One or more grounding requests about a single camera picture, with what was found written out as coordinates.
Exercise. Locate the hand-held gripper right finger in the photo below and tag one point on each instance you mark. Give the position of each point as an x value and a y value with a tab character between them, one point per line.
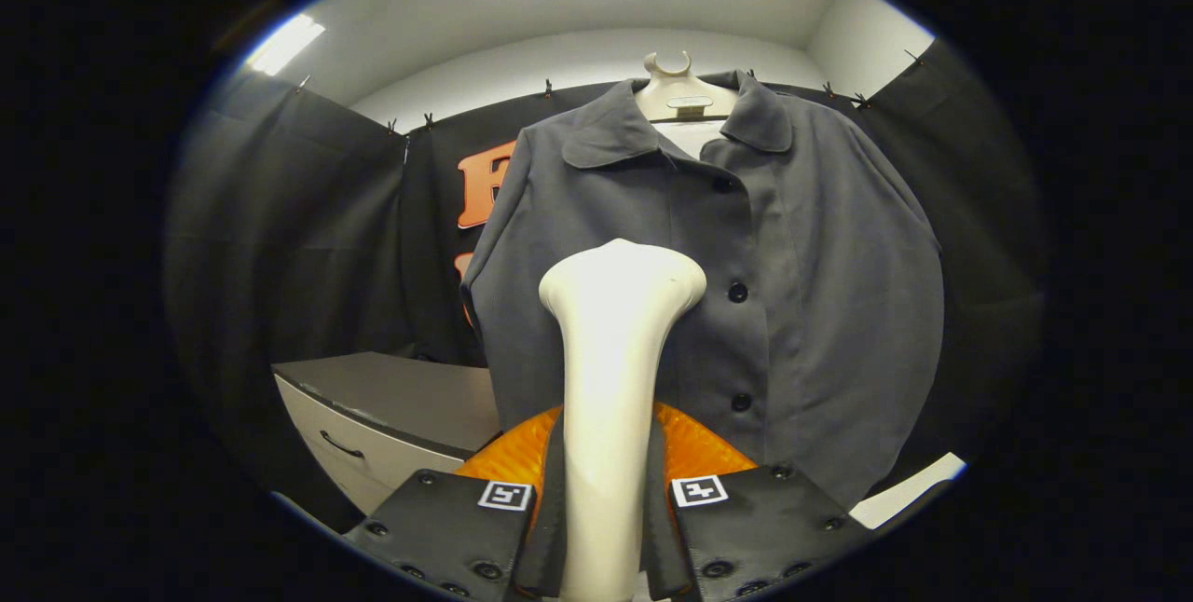
657	509

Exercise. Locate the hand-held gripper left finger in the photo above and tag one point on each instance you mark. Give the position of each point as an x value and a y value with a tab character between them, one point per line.
545	509

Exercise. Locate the white garment steamer head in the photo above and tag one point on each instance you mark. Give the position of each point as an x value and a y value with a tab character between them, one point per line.
610	378

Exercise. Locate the grey button-up shirt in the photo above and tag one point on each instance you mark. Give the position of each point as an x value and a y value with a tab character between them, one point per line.
820	304

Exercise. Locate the cream clothes hanger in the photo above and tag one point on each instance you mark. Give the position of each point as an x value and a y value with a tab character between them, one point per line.
685	89

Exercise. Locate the white cabinet with grey top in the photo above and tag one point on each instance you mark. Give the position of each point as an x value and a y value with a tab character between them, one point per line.
391	388

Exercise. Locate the white side table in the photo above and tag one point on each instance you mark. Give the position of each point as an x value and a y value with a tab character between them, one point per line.
909	490

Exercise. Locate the black backdrop cloth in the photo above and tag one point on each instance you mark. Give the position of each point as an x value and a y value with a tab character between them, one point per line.
308	211

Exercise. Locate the row of black cloth clips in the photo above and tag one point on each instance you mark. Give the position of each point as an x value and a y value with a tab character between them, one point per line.
548	87

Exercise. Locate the narrow ceiling light strip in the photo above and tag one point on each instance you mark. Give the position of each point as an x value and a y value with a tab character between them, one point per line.
284	43

